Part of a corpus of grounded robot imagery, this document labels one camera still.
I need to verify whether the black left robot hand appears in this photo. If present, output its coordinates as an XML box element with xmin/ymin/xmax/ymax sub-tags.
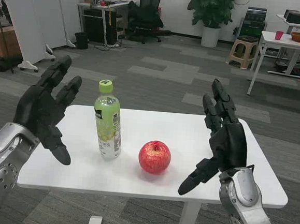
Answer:
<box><xmin>10</xmin><ymin>51</ymin><xmax>84</xmax><ymax>167</ymax></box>

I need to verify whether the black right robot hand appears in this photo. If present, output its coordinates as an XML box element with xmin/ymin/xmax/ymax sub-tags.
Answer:
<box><xmin>177</xmin><ymin>76</ymin><xmax>254</xmax><ymax>201</ymax></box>

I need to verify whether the green-capped clear water bottle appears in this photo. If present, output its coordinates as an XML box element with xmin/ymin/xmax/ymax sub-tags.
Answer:
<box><xmin>90</xmin><ymin>78</ymin><xmax>127</xmax><ymax>161</ymax></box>

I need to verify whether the black bag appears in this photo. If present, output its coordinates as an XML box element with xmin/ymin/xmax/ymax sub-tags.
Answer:
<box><xmin>0</xmin><ymin>56</ymin><xmax>24</xmax><ymax>73</ymax></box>

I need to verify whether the brown cardboard box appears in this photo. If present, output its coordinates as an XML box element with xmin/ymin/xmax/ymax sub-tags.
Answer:
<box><xmin>0</xmin><ymin>25</ymin><xmax>25</xmax><ymax>61</ymax></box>

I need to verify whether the red apple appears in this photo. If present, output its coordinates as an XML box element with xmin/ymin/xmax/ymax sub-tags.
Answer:
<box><xmin>137</xmin><ymin>139</ymin><xmax>173</xmax><ymax>176</ymax></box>

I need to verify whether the black trash bin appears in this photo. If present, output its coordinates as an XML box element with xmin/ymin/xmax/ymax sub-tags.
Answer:
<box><xmin>74</xmin><ymin>31</ymin><xmax>90</xmax><ymax>50</ymax></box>

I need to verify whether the white table leg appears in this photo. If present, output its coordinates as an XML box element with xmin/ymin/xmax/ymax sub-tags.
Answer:
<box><xmin>177</xmin><ymin>200</ymin><xmax>202</xmax><ymax>224</ymax></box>

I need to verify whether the wide white partition panel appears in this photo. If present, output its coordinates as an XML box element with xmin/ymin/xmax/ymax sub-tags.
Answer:
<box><xmin>0</xmin><ymin>0</ymin><xmax>61</xmax><ymax>74</ymax></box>

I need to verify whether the beige plastic stool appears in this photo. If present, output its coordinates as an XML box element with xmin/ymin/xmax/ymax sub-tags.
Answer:
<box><xmin>227</xmin><ymin>34</ymin><xmax>260</xmax><ymax>70</ymax></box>

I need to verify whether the black under-desk cabinet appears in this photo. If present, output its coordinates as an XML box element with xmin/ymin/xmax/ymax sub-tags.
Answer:
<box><xmin>81</xmin><ymin>8</ymin><xmax>107</xmax><ymax>43</ymax></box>

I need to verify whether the narrow white partition panel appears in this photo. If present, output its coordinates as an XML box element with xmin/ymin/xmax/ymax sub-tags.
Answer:
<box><xmin>50</xmin><ymin>0</ymin><xmax>80</xmax><ymax>49</ymax></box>

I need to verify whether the black computer tower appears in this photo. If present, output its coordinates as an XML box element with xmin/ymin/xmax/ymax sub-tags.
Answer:
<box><xmin>103</xmin><ymin>22</ymin><xmax>119</xmax><ymax>46</ymax></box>

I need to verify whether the white plant pot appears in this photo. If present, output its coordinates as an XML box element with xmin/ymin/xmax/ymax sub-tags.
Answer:
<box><xmin>201</xmin><ymin>24</ymin><xmax>222</xmax><ymax>49</ymax></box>

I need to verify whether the white side table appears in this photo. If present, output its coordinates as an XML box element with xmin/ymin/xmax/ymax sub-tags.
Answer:
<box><xmin>247</xmin><ymin>30</ymin><xmax>300</xmax><ymax>100</ymax></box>

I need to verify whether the white office desk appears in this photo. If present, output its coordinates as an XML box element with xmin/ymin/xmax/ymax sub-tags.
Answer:
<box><xmin>74</xmin><ymin>0</ymin><xmax>131</xmax><ymax>48</ymax></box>

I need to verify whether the black green equipment stack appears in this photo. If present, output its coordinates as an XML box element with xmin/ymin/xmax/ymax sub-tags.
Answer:
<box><xmin>238</xmin><ymin>6</ymin><xmax>268</xmax><ymax>41</ymax></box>

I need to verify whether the white background table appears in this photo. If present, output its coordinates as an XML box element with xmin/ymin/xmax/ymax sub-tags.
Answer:
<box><xmin>275</xmin><ymin>14</ymin><xmax>300</xmax><ymax>35</ymax></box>

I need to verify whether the green leafy plant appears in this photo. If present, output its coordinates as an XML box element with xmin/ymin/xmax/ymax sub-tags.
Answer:
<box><xmin>185</xmin><ymin>0</ymin><xmax>237</xmax><ymax>31</ymax></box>

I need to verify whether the large black case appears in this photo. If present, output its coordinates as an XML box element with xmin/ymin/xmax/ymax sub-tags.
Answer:
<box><xmin>283</xmin><ymin>9</ymin><xmax>300</xmax><ymax>25</ymax></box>

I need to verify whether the black mesh office chair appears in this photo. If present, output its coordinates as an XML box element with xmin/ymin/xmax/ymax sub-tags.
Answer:
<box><xmin>125</xmin><ymin>0</ymin><xmax>175</xmax><ymax>46</ymax></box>

